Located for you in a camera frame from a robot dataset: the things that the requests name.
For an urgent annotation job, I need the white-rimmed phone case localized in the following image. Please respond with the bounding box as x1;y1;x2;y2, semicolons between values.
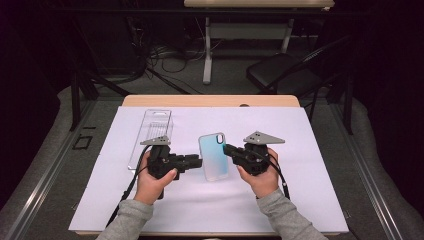
198;132;230;183

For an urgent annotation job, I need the person's left hand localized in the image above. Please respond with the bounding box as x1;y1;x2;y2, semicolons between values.
134;151;179;206

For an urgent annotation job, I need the black folding chair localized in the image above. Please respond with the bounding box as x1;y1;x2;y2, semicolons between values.
245;34;354;123

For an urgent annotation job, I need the black metal floor bar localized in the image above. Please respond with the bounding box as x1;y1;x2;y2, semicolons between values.
145;67;201;95

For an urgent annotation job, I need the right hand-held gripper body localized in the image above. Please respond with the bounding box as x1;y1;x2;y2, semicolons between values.
233;130;286;177

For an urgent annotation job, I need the white table sheet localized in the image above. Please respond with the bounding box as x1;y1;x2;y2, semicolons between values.
68;105;350;234

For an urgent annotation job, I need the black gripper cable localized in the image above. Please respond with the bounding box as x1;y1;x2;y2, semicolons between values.
253;151;292;201
105;144;153;228

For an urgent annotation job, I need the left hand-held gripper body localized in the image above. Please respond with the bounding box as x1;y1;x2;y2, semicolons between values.
139;134;189;181

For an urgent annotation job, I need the person's right hand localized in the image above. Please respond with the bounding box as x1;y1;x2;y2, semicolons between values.
236;148;280;199

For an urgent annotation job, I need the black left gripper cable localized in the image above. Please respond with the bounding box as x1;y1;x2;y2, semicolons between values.
105;144;153;228

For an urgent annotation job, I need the bundle of floor cables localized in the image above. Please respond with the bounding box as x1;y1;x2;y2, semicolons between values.
131;16;209;81

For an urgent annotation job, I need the black metal stand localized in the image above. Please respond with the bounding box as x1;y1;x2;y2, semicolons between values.
68;71;132;132

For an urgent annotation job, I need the white-legged desk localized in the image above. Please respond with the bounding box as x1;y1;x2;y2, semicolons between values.
183;0;335;85

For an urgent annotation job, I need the aluminium floor rail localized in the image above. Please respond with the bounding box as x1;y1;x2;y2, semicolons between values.
329;103;405;240
0;99;98;240

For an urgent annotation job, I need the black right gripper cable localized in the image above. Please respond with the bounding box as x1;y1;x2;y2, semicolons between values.
253;151;292;201

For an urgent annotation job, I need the clear plastic packaging box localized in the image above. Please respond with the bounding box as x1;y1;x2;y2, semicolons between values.
127;108;174;171

